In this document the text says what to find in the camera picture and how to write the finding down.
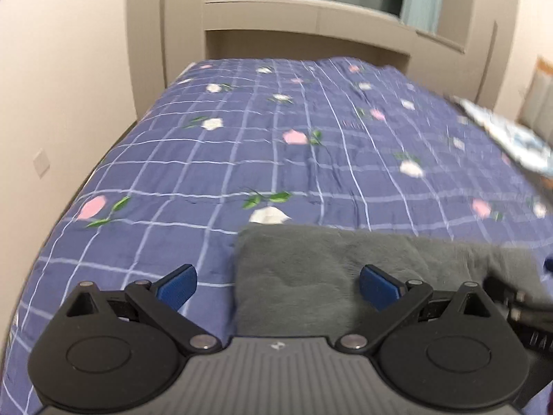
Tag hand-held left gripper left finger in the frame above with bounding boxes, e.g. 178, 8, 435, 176
63, 264, 219, 352

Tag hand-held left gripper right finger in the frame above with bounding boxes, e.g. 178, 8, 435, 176
336, 264, 503, 353

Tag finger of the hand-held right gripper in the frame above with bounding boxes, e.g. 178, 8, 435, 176
484, 274, 553, 326

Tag grey fleece pants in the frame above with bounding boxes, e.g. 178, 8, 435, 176
233, 224, 553, 339

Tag blue checked floral blanket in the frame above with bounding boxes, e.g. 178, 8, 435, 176
0, 57, 553, 415

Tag white patterned pillow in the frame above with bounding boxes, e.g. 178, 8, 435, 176
448, 95, 553, 174

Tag padded headboard with wooden trim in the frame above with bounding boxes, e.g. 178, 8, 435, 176
517, 54, 553, 140

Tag beige bed surround cabinet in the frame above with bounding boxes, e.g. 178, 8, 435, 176
125, 0, 519, 127

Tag beige wall switch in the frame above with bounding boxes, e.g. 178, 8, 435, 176
34, 148, 52, 178

